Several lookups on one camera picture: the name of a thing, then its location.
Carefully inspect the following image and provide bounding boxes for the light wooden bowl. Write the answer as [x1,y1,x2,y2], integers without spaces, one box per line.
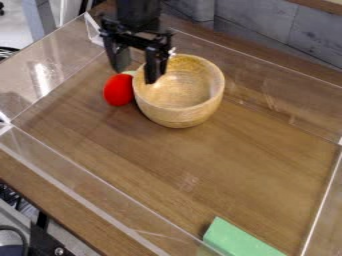
[133,54,226,128]

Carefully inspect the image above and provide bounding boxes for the black table bracket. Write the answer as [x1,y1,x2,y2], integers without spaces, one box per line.
[29,212,77,256]

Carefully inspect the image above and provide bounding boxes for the black cable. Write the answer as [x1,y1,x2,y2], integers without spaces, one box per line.
[0,225,31,256]

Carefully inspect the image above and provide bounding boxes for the red plush fruit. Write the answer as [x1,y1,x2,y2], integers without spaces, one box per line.
[103,71,135,106]

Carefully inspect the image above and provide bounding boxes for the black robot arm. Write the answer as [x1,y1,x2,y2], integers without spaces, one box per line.
[99,0,173,84]

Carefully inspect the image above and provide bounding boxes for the green foam block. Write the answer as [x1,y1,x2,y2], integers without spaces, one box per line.
[204,217,288,256]

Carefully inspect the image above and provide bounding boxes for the clear acrylic enclosure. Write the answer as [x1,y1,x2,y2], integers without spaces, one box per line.
[0,20,342,256]

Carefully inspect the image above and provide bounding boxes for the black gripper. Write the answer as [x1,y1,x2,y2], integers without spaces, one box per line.
[99,16,174,84]

